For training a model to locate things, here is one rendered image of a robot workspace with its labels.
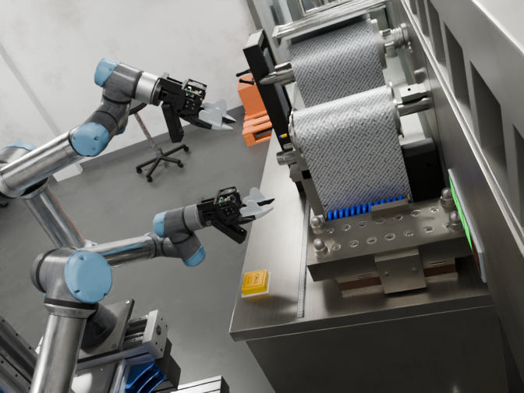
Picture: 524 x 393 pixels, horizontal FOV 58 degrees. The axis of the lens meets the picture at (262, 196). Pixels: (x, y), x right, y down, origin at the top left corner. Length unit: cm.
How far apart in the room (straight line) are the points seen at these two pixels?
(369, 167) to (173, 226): 57
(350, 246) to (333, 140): 27
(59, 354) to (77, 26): 419
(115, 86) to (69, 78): 405
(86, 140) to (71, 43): 401
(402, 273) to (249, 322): 42
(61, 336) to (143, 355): 57
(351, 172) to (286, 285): 36
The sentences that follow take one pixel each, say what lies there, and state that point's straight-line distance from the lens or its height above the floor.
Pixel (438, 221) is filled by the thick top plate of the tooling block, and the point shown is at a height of 103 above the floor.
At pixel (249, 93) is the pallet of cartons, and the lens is 448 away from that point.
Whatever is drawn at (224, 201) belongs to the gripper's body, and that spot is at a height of 116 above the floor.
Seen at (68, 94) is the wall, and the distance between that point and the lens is 537.
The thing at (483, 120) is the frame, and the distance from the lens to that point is 62.
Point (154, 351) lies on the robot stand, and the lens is 168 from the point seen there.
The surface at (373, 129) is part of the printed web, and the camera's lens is 119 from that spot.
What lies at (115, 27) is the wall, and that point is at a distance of 499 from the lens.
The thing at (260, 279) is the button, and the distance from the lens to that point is 137.
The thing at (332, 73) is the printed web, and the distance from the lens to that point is 138.
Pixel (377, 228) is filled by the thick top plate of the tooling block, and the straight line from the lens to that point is 122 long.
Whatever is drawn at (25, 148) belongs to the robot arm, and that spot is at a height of 144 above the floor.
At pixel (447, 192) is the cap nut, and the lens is 122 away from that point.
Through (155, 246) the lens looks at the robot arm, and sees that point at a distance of 150.
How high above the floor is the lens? 180
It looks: 31 degrees down
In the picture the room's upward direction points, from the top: 24 degrees counter-clockwise
